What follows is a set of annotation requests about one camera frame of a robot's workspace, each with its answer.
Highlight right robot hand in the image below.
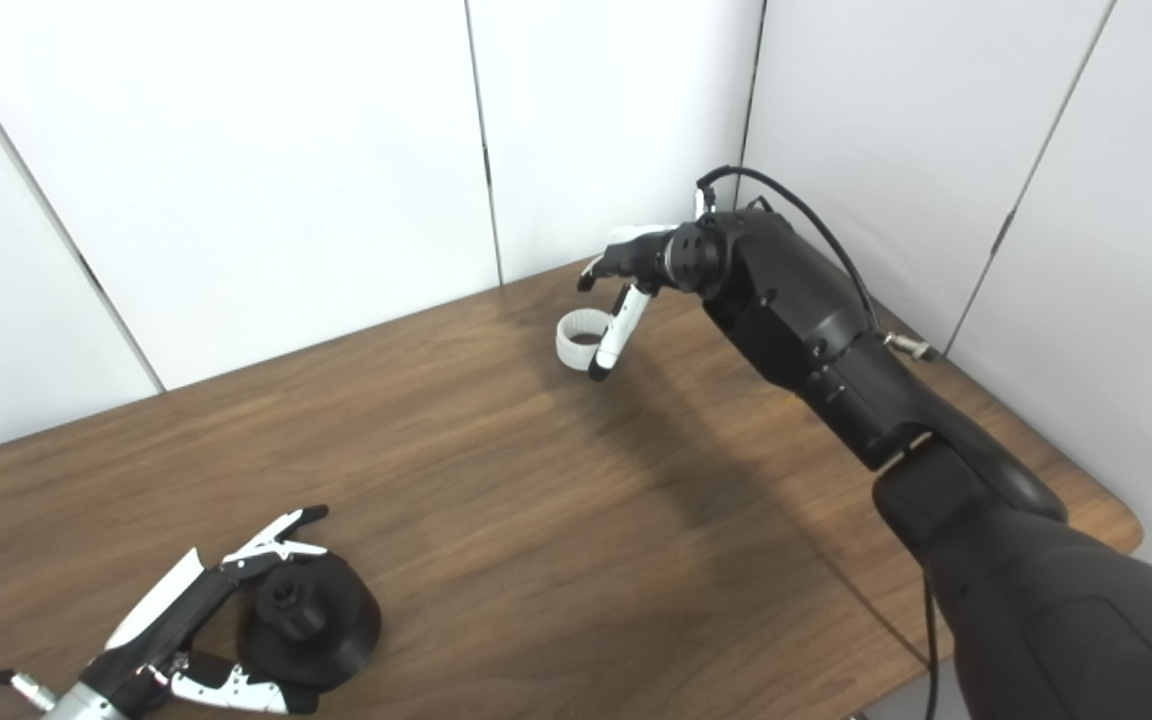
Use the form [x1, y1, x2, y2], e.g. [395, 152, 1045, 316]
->
[577, 222, 682, 383]

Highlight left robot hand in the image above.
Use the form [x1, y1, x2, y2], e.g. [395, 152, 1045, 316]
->
[81, 505, 332, 716]

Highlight white ring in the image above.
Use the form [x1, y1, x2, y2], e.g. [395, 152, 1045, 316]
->
[555, 309, 617, 376]

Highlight round black part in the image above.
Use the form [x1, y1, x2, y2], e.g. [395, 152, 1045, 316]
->
[236, 553, 383, 691]

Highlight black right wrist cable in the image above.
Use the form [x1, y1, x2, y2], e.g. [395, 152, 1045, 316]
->
[696, 166, 940, 720]

